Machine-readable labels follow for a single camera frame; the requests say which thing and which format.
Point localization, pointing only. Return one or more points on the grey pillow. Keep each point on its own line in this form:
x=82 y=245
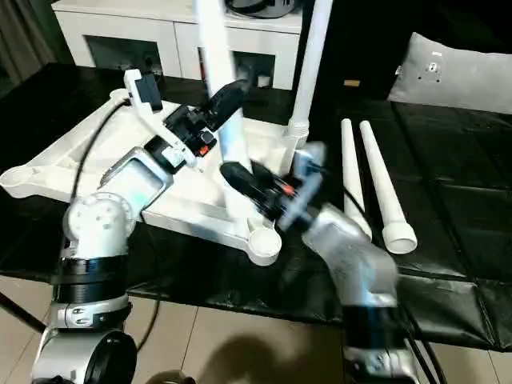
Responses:
x=456 y=72

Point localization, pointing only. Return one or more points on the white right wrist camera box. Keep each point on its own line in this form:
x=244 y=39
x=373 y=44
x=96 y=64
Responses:
x=310 y=160

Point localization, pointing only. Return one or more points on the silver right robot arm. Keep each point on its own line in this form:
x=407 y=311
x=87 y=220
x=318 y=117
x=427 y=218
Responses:
x=352 y=264

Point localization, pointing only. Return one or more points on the white plastic table top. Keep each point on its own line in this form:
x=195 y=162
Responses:
x=96 y=160

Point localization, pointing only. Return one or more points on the grey curtain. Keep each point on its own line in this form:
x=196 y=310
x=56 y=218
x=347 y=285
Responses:
x=28 y=36

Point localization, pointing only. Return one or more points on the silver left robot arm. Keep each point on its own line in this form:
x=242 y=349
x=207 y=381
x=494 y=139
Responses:
x=120 y=208

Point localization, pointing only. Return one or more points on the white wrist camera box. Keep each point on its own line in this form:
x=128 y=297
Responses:
x=144 y=90
x=310 y=160

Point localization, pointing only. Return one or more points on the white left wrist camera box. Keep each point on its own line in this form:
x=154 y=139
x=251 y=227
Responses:
x=144 y=90

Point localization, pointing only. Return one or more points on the white plastic table leg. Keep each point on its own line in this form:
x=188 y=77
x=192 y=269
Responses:
x=352 y=160
x=220 y=56
x=384 y=184
x=312 y=64

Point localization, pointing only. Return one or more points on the black metal frame strut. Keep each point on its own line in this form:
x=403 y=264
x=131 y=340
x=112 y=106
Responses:
x=20 y=312

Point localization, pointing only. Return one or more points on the white sideboard cabinet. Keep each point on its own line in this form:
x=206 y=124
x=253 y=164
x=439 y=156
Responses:
x=136 y=28

